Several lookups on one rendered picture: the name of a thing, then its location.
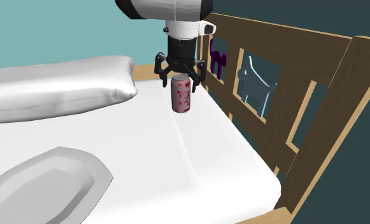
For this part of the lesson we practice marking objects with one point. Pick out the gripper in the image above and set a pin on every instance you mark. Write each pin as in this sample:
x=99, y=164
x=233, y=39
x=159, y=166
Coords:
x=181, y=51

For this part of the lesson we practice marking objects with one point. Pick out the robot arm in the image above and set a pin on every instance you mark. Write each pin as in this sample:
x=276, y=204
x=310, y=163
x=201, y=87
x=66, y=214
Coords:
x=172, y=9

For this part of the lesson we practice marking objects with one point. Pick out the red and white can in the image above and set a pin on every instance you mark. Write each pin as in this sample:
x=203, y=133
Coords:
x=181, y=96

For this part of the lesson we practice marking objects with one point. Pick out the purple cat figure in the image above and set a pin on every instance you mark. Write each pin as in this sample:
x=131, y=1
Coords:
x=217, y=60

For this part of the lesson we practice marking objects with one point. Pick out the grey-blue dog figure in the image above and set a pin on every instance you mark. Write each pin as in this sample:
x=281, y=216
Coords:
x=254, y=85

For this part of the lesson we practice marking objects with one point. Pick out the wooden bed with white mattress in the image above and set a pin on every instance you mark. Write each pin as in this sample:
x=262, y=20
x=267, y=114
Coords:
x=147, y=145

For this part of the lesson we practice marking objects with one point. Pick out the white pillow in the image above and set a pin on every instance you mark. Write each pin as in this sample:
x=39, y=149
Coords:
x=57, y=86

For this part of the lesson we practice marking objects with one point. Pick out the white flat cushion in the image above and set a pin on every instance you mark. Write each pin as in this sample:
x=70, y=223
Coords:
x=45, y=189

